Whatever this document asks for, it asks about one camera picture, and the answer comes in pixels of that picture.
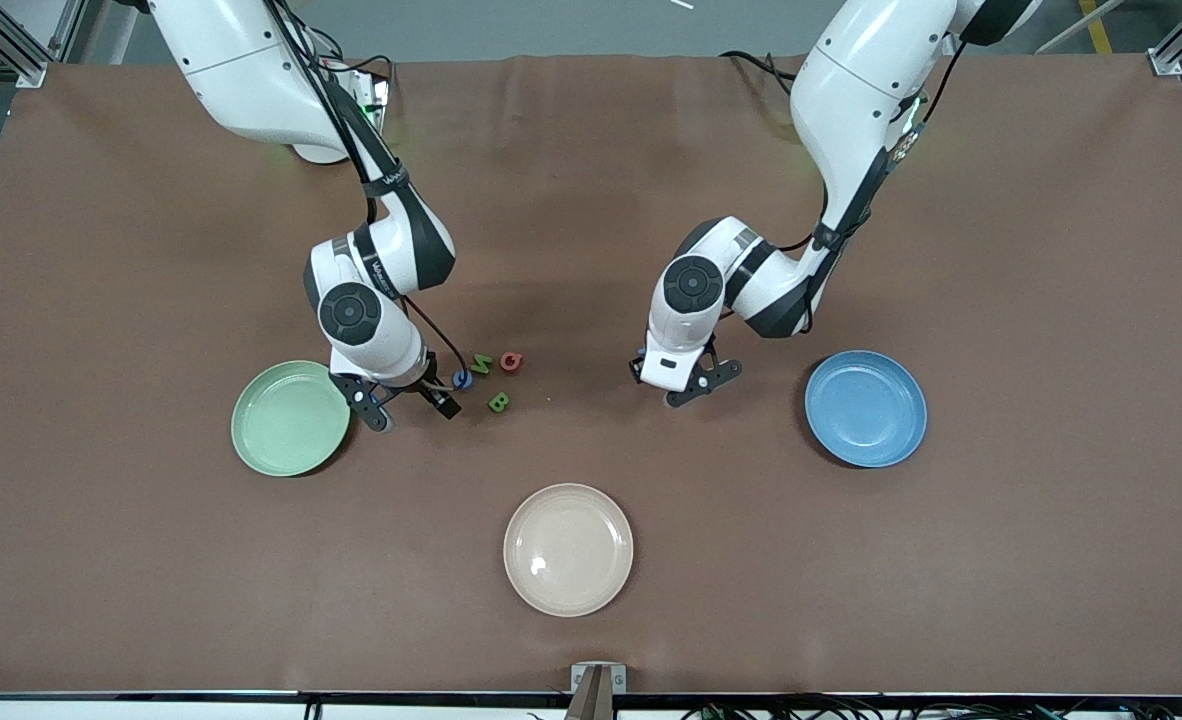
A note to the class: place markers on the blue letter G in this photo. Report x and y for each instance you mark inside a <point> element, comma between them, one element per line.
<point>466,378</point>

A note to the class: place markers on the grey metal mount bracket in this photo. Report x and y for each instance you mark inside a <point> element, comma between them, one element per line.
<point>579,678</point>

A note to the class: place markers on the red letter Q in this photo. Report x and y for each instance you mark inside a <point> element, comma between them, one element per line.
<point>511,362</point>

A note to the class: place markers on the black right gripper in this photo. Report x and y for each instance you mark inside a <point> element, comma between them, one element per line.
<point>432,390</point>

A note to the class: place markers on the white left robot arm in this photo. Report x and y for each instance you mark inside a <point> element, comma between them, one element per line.
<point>851,100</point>

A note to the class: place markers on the beige plate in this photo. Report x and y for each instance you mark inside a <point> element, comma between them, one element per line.
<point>568,550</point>

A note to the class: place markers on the brown table mat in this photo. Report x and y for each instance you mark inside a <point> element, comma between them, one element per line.
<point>851,600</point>

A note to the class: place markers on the green letter B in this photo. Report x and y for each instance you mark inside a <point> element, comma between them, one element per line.
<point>499,402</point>

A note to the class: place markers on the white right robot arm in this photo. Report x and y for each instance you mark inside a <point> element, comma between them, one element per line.
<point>251,80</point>

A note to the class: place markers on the yellow floor tape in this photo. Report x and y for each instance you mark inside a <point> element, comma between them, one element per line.
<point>1096,25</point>

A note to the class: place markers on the white table edge rail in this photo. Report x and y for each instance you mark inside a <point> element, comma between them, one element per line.
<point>151,710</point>

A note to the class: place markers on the green letter N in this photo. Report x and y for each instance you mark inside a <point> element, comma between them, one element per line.
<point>482,364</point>

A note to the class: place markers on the pale green plate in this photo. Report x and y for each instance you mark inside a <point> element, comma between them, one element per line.
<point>281,425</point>

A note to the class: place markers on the blue plate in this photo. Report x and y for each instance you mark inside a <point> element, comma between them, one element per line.
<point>866,410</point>

